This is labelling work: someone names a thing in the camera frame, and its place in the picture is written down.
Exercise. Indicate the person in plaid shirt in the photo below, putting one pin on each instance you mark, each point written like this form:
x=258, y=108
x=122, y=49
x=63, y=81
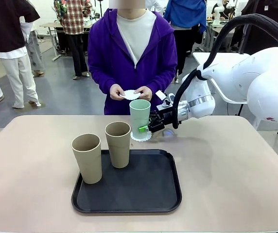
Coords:
x=74, y=19

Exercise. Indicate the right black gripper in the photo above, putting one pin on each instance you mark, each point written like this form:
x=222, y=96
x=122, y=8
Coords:
x=159, y=120

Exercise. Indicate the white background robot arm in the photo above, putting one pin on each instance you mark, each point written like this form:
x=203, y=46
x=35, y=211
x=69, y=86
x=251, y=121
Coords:
x=217, y=13

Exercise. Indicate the person in purple hoodie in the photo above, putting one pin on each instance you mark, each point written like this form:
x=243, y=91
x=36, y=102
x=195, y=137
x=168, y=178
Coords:
x=109, y=48

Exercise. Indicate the person in grey trousers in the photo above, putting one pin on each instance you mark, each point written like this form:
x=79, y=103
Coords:
x=34, y=48

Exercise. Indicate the person's left hand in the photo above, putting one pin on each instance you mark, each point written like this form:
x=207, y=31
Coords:
x=145, y=94

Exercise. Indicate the black plastic tray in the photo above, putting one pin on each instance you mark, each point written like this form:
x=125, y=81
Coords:
x=141, y=189

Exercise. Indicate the person black top white trousers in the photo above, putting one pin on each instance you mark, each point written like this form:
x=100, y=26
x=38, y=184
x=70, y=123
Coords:
x=7, y=24

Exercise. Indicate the grey background desk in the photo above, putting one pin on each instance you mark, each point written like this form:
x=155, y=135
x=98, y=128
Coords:
x=220, y=30
x=52, y=25

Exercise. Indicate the black coat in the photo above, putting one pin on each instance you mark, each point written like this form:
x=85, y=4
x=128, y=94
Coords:
x=253, y=36

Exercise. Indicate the person in blue jacket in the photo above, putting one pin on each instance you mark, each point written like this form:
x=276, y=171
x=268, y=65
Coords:
x=185, y=14

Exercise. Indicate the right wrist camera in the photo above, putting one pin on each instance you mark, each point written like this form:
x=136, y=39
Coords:
x=164, y=98

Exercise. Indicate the light green cup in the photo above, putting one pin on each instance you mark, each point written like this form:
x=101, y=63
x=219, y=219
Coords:
x=139, y=116

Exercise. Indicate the person's right forearm purple sleeve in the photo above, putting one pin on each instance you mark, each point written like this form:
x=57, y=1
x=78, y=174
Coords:
x=102, y=81

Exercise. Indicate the tan cup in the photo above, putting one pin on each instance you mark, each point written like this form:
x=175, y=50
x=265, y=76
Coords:
x=118, y=150
x=88, y=165

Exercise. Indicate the person's left forearm purple sleeve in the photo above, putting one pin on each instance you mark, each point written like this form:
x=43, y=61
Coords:
x=163, y=80

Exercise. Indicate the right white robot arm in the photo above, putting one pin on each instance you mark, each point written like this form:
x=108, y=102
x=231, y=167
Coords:
x=250, y=72

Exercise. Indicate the white scalloped coaster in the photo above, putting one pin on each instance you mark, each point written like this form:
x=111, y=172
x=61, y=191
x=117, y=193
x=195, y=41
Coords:
x=130, y=95
x=141, y=139

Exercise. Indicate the person's right hand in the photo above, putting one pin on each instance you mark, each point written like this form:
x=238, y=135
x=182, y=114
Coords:
x=116, y=93

